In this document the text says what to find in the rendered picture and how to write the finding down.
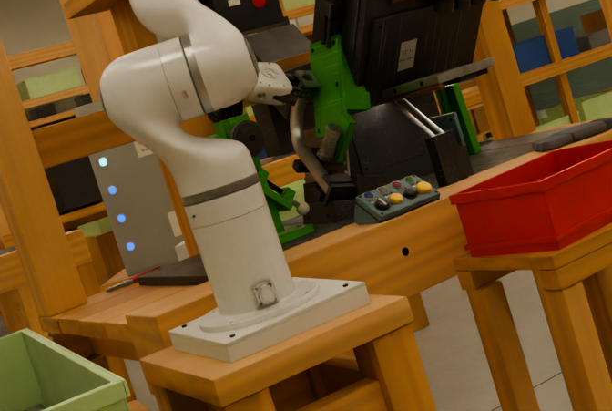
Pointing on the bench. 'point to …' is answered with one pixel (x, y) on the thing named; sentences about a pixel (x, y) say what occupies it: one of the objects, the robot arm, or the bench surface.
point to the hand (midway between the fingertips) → (301, 87)
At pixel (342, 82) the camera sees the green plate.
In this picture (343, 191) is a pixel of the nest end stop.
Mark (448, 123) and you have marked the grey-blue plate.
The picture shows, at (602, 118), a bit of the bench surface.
